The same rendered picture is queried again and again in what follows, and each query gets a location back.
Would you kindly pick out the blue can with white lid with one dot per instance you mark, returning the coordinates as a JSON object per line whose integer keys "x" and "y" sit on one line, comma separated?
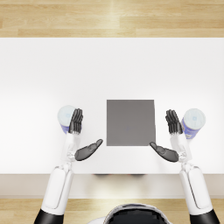
{"x": 193, "y": 122}
{"x": 64, "y": 116}

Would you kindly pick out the dark grey square mat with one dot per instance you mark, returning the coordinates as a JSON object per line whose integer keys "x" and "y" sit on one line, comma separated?
{"x": 130, "y": 122}

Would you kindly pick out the dark round robot body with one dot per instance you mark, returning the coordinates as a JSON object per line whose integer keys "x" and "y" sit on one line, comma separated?
{"x": 135, "y": 215}

